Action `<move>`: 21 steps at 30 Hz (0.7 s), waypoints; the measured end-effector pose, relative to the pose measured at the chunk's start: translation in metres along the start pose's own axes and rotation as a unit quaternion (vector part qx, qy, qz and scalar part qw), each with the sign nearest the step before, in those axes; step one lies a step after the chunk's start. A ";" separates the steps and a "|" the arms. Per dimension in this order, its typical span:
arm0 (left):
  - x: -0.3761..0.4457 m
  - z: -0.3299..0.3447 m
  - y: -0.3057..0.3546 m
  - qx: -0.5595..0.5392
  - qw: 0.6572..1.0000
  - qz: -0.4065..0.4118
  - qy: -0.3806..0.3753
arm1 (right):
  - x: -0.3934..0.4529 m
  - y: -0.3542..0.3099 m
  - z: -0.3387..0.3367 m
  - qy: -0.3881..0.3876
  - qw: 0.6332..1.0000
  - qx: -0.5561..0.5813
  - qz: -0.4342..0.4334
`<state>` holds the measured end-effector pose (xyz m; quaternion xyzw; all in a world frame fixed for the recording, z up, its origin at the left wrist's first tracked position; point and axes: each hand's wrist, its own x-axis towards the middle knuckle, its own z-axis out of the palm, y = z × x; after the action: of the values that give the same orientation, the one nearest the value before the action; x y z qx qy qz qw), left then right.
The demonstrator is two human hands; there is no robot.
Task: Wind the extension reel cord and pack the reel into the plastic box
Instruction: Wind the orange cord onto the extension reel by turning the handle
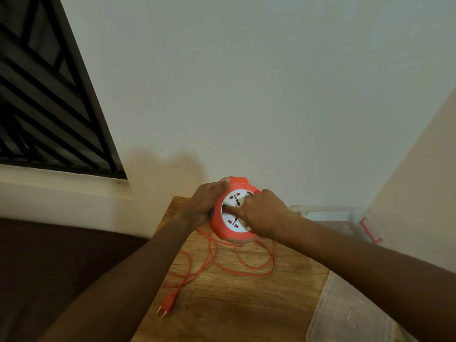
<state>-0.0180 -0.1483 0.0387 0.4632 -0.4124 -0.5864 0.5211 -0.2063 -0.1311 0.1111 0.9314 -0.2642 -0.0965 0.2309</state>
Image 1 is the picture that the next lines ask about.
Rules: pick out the beige cabinet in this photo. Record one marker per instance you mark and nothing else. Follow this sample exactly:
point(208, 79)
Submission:
point(424, 203)

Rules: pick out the person's right forearm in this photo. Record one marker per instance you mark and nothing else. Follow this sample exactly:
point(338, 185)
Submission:
point(374, 270)

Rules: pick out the clear plastic storage box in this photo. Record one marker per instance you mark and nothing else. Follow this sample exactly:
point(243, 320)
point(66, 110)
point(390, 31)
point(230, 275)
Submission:
point(331, 215)

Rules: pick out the person's left forearm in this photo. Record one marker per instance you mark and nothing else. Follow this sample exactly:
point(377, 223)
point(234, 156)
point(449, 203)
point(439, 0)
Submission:
point(124, 288)

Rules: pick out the person's right hand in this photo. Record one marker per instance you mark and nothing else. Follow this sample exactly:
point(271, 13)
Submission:
point(265, 215)

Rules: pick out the dark brown mattress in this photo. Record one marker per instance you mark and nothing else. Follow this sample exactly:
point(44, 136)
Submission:
point(53, 281)

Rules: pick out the person's left hand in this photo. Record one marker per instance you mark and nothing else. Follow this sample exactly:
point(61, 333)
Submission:
point(203, 204)

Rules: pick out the clear plastic box lid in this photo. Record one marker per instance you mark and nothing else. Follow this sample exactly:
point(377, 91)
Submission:
point(342, 317)

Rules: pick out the black metal window grille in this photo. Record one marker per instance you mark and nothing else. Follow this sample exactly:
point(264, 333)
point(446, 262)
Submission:
point(46, 103)

